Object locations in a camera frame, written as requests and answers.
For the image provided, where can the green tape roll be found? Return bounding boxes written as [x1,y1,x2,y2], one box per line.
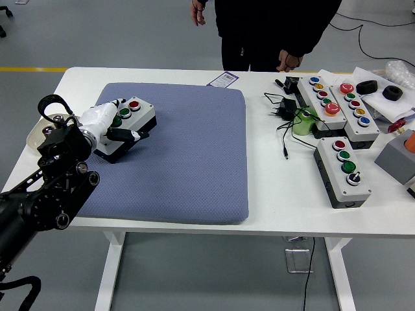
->
[292,107,320,137]

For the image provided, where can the black cable under table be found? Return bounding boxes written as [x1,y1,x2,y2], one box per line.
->
[303,238,316,311]

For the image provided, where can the person's left hand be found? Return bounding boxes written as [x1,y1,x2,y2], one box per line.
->
[276,49,305,74]

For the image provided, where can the black foam ring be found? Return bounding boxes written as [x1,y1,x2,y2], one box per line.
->
[355,80,379,95]
[381,85,404,101]

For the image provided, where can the person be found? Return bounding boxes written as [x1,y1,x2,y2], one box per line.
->
[213,0,343,73]

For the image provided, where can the purple label card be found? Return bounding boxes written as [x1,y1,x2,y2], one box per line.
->
[206,71,240,88]

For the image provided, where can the black office chair base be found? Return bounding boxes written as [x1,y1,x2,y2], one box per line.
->
[0,6,14,38]

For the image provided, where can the clear plastic bag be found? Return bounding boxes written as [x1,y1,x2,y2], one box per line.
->
[375,60,415,88]

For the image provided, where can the grey five-button box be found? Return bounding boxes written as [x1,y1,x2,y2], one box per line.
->
[329,82,381,150]
[296,76,350,139]

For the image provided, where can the blue-grey textured mat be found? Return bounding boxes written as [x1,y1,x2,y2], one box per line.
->
[77,82,250,225]

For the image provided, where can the black power adapter with cord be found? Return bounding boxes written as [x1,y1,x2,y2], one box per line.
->
[263,92,322,161]

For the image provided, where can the person's right hand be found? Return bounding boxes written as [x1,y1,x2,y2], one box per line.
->
[190,0,207,27]

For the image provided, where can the small black device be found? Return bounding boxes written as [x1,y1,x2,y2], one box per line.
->
[274,76,302,95]

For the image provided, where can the red knob part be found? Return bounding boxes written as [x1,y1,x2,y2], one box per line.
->
[388,119,408,133]

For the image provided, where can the grey four-button control box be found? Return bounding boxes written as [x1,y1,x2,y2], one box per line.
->
[93,96,158,165]
[313,136,373,209]

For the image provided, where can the grey box with orange button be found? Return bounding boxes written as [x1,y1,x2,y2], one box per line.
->
[374,128,415,186]

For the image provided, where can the metal floor socket plate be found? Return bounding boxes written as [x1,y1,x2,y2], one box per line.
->
[284,248,314,274]

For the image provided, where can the white table leg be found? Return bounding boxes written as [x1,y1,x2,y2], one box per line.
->
[325,238,353,311]
[94,231,126,311]

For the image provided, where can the black floor cable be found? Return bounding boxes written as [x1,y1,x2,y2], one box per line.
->
[333,12,415,65]

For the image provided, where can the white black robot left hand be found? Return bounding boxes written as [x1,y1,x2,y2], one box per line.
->
[78,98,150,143]

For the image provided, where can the white paper sheet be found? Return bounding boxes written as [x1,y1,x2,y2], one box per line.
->
[351,67,415,122]

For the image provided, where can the translucent beige dish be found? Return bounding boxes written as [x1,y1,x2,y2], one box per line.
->
[26,111,82,152]

